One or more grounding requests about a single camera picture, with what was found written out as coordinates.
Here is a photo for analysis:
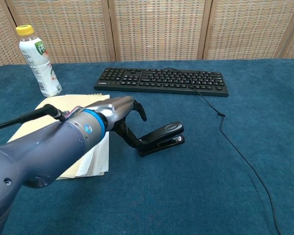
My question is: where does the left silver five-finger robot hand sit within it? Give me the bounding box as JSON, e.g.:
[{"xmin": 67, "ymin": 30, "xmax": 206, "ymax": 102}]
[{"xmin": 85, "ymin": 96, "xmax": 147, "ymax": 149}]

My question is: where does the black stapler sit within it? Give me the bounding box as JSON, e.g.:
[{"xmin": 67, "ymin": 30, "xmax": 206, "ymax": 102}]
[{"xmin": 136, "ymin": 121, "xmax": 186, "ymax": 157}]

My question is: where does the cream paper notepad stack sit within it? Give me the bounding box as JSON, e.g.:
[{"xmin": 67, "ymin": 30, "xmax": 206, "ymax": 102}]
[{"xmin": 7, "ymin": 94, "xmax": 111, "ymax": 181}]

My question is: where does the black computer keyboard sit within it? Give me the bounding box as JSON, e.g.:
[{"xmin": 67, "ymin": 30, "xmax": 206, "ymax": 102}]
[{"xmin": 94, "ymin": 67, "xmax": 229, "ymax": 97}]

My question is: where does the yellow-capped white drink bottle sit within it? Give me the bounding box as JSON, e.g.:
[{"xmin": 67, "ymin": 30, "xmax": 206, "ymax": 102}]
[{"xmin": 16, "ymin": 24, "xmax": 63, "ymax": 98}]

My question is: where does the blue velvet tablecloth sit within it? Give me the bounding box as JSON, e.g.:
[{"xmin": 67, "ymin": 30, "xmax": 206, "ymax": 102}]
[{"xmin": 0, "ymin": 58, "xmax": 294, "ymax": 235}]

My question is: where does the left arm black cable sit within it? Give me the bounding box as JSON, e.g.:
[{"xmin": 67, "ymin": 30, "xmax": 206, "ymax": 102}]
[{"xmin": 0, "ymin": 104, "xmax": 82, "ymax": 133}]

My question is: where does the thin black keyboard cable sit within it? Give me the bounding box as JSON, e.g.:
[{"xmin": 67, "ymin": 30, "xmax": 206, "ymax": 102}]
[{"xmin": 162, "ymin": 68, "xmax": 282, "ymax": 235}]

